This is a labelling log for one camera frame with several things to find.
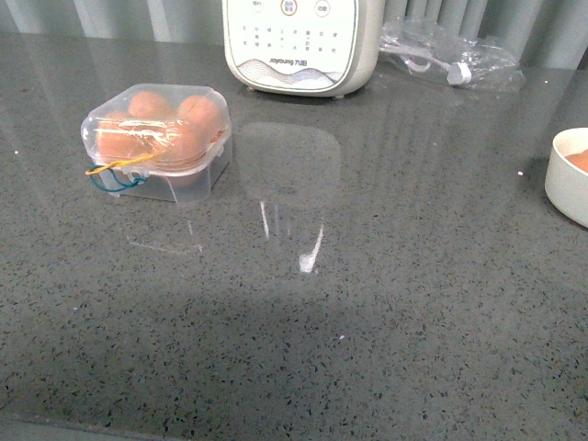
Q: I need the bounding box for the brown egg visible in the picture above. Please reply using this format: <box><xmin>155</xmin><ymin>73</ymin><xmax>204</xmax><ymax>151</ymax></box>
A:
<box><xmin>128</xmin><ymin>91</ymin><xmax>175</xmax><ymax>119</ymax></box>
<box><xmin>153</xmin><ymin>120</ymin><xmax>206</xmax><ymax>162</ymax></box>
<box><xmin>177</xmin><ymin>95</ymin><xmax>223</xmax><ymax>134</ymax></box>
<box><xmin>565</xmin><ymin>150</ymin><xmax>588</xmax><ymax>173</ymax></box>
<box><xmin>96</xmin><ymin>111</ymin><xmax>149</xmax><ymax>160</ymax></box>

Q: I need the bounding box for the clear plastic egg box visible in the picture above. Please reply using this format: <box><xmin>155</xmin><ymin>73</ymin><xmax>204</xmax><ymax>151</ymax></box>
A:
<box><xmin>81</xmin><ymin>84</ymin><xmax>232</xmax><ymax>205</ymax></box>

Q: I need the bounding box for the brown egg in box front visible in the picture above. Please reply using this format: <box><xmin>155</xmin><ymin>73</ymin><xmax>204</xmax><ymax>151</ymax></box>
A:
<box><xmin>96</xmin><ymin>111</ymin><xmax>149</xmax><ymax>160</ymax></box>

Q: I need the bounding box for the blue rubber band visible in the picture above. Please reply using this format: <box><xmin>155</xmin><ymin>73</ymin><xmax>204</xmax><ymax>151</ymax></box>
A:
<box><xmin>89</xmin><ymin>171</ymin><xmax>147</xmax><ymax>194</ymax></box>

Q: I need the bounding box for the yellow rubber band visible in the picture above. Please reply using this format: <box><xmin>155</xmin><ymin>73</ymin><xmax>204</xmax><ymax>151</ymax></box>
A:
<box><xmin>85</xmin><ymin>152</ymin><xmax>162</xmax><ymax>176</ymax></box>

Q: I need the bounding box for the white soymilk maker appliance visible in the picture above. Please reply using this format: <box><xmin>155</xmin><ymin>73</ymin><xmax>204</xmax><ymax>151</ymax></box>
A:
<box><xmin>221</xmin><ymin>0</ymin><xmax>385</xmax><ymax>97</ymax></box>

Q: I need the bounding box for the clear plastic bag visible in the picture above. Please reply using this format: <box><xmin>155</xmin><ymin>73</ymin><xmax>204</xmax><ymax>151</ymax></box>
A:
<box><xmin>379</xmin><ymin>17</ymin><xmax>525</xmax><ymax>92</ymax></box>

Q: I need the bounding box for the white bowl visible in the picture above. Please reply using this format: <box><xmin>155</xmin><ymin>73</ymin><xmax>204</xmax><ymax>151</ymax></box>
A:
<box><xmin>545</xmin><ymin>128</ymin><xmax>587</xmax><ymax>227</ymax></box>

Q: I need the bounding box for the grey curtain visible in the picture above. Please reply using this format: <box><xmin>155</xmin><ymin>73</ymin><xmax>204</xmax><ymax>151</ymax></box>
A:
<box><xmin>1</xmin><ymin>0</ymin><xmax>587</xmax><ymax>70</ymax></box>

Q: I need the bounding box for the white power cable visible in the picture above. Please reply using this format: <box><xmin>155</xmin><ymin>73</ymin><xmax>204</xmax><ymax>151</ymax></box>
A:
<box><xmin>379</xmin><ymin>43</ymin><xmax>472</xmax><ymax>87</ymax></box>

